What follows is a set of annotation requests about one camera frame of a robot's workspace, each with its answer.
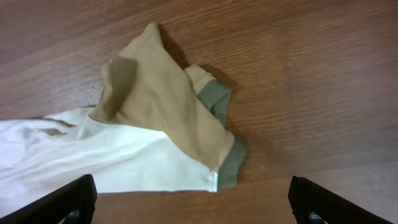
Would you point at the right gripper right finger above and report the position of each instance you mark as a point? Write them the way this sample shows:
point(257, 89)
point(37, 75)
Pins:
point(311, 203)

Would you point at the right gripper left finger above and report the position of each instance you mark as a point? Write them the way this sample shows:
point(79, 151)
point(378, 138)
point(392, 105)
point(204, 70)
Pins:
point(73, 203)

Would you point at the white tan green shirt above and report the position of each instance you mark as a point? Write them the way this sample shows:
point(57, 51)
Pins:
point(157, 127)

